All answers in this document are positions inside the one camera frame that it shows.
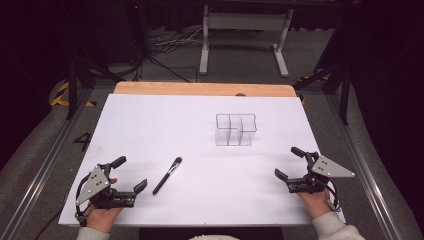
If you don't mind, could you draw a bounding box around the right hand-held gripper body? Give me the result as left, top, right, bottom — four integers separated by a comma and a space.
286, 151, 356, 195

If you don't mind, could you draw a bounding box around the black tripod stand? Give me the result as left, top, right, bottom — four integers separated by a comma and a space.
63, 39, 126, 121
292, 61, 355, 126

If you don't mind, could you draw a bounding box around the wooden table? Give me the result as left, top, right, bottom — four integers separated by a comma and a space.
113, 81, 298, 98

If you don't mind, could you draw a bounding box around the person's right hand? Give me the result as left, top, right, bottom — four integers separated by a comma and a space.
296, 188, 333, 220

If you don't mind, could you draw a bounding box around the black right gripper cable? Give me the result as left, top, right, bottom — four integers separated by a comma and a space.
323, 180, 342, 213

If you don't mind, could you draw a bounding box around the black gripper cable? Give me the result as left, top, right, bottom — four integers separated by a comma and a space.
33, 182, 88, 240
323, 180, 342, 213

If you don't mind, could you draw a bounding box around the bundle of floor cables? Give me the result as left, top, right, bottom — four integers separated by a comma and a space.
148, 25, 204, 56

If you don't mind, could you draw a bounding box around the aluminium floor rail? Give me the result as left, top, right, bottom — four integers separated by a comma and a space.
324, 94, 405, 240
0, 87, 96, 240

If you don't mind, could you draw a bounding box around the person's left hand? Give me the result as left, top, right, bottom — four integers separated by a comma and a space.
86, 177, 125, 234

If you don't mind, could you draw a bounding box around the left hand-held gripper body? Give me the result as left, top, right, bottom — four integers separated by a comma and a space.
74, 162, 138, 211

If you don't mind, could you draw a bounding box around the clear acrylic compartment organizer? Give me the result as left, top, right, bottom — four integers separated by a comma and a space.
214, 113, 258, 147

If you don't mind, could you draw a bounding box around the black makeup brush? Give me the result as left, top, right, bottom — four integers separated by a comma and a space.
152, 156, 184, 196

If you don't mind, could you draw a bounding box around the yellow black floor tape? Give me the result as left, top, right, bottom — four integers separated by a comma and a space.
49, 81, 98, 108

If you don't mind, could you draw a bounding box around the white table cover sheet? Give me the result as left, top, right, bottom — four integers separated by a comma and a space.
58, 93, 347, 228

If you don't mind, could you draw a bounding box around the black computer tower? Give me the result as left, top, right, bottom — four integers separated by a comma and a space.
128, 0, 152, 63

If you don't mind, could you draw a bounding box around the white metal stand frame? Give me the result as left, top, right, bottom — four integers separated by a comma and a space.
198, 4, 295, 79

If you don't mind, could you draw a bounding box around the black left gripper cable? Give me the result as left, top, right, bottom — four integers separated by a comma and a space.
33, 182, 88, 240

